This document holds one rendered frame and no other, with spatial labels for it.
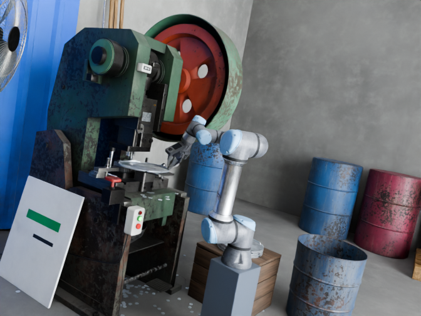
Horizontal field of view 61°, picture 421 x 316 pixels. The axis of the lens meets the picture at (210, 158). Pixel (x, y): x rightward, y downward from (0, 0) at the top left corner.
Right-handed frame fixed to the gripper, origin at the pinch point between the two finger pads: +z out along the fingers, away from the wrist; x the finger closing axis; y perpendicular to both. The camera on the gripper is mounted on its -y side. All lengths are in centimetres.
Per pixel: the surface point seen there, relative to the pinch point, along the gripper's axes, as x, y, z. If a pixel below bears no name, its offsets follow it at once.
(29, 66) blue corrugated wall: 139, -6, 14
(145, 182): 0.1, -13.0, 10.2
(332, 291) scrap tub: -111, 40, 5
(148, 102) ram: 27.5, -9.8, -26.1
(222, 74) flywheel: 14, 22, -60
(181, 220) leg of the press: -21.1, 11.6, 25.0
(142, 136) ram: 16.8, -14.0, -9.9
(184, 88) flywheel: 34, 25, -38
